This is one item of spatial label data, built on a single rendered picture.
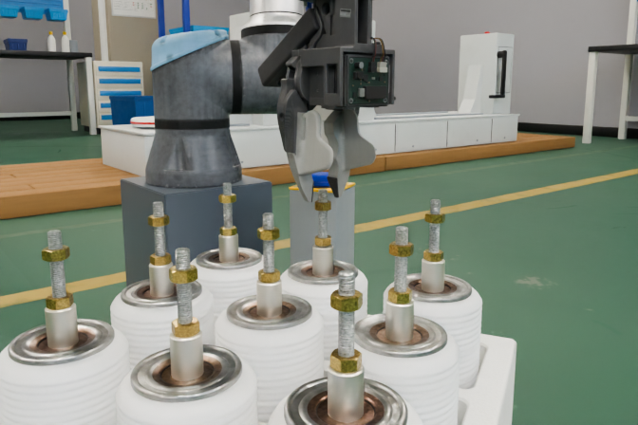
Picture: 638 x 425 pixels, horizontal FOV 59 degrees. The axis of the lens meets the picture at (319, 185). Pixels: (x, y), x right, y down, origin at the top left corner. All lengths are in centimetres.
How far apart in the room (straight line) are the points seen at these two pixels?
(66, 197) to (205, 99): 144
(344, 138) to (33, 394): 36
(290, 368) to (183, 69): 51
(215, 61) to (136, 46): 595
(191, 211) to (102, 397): 42
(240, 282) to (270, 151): 208
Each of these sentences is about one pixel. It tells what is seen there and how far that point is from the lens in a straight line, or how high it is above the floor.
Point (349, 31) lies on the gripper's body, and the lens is 53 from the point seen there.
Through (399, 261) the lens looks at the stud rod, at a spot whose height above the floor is 31.
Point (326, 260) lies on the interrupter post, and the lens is 60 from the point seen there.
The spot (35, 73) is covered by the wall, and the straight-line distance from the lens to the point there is 878.
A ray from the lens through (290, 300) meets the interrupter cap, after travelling 53.
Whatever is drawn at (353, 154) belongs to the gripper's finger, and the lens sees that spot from 59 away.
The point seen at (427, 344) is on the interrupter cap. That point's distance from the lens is 46.
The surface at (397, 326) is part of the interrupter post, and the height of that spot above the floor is 26.
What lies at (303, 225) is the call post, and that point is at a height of 26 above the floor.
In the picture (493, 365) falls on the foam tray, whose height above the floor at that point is 18.
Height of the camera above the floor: 45
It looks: 10 degrees down
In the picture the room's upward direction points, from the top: straight up
